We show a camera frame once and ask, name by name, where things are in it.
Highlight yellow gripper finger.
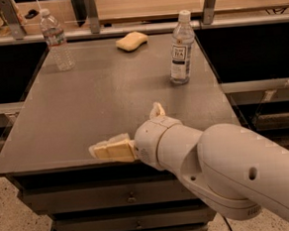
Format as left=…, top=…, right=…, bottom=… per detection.
left=88, top=133, right=136, bottom=164
left=149, top=102, right=165, bottom=119

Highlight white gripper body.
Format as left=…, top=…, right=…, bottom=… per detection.
left=134, top=116, right=182, bottom=171

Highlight clear ribbed water bottle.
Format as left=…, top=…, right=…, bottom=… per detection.
left=40, top=8, right=75, bottom=71

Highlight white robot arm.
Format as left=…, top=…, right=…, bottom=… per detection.
left=88, top=103, right=289, bottom=222

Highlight yellow sponge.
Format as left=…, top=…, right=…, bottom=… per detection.
left=116, top=32, right=148, bottom=52

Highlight labelled tea bottle white cap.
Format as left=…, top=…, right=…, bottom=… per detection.
left=170, top=10, right=195, bottom=84

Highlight top drawer knob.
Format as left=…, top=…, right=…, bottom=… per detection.
left=127, top=192, right=137, bottom=204

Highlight drawer knob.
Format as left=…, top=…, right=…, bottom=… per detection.
left=136, top=221, right=143, bottom=229
left=127, top=192, right=137, bottom=204

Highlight grey drawer cabinet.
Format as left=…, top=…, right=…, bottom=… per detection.
left=0, top=35, right=237, bottom=231

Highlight middle drawer knob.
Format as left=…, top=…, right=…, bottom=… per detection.
left=136, top=221, right=143, bottom=229

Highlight small black object on shelf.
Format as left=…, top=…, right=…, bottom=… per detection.
left=25, top=9, right=40, bottom=20

